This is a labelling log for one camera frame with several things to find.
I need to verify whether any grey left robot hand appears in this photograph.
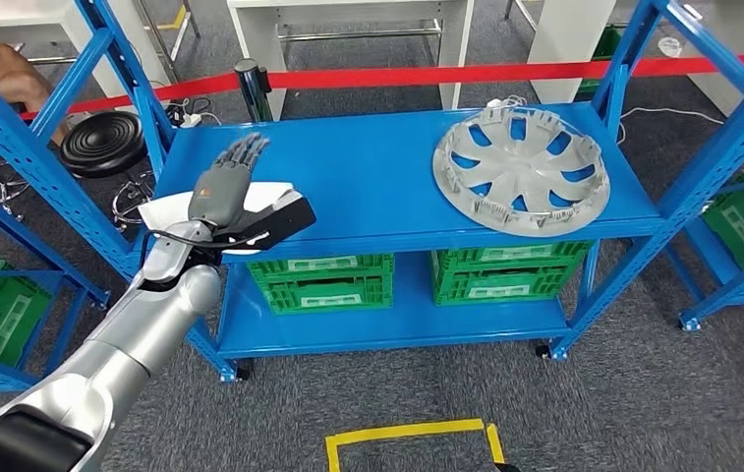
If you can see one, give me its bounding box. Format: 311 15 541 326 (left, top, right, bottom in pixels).
188 133 271 229

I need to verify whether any white plastic body panel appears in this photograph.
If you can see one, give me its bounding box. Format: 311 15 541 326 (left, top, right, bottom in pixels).
138 182 305 257

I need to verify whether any blue metal shelf rack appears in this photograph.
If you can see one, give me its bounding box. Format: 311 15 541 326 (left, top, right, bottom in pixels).
664 127 744 332
0 0 744 384
0 172 111 395

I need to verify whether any red barrier belt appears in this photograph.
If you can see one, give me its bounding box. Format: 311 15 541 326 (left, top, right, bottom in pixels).
20 53 744 122

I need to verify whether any person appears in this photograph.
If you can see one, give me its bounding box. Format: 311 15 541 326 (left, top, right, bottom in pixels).
0 41 70 148

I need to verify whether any white panel table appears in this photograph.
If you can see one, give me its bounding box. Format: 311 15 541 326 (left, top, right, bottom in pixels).
0 0 151 99
226 0 476 122
527 0 744 117

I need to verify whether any silver wheel hubcap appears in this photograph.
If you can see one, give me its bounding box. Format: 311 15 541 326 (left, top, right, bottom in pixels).
431 105 611 239

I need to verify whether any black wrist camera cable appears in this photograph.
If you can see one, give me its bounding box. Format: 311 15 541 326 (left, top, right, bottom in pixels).
140 227 270 254

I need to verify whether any white power strip with cables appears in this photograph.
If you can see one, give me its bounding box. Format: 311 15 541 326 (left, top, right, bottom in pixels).
166 97 223 128
485 94 529 111

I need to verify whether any black stanchion post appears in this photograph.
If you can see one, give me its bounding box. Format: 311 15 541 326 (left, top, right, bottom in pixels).
234 58 275 124

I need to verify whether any white cable with adapter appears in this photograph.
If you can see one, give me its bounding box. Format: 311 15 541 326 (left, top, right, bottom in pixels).
615 105 727 142

